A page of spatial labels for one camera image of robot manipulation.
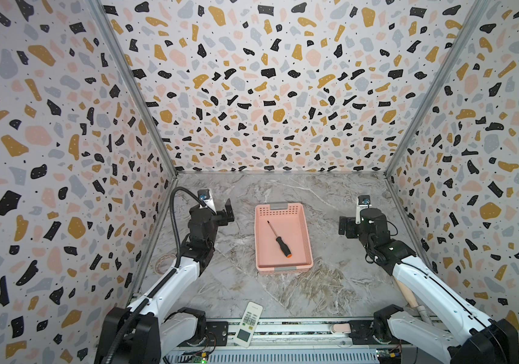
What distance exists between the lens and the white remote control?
73cm

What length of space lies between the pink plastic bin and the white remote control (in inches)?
5.0

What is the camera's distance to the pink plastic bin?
0.90 metres
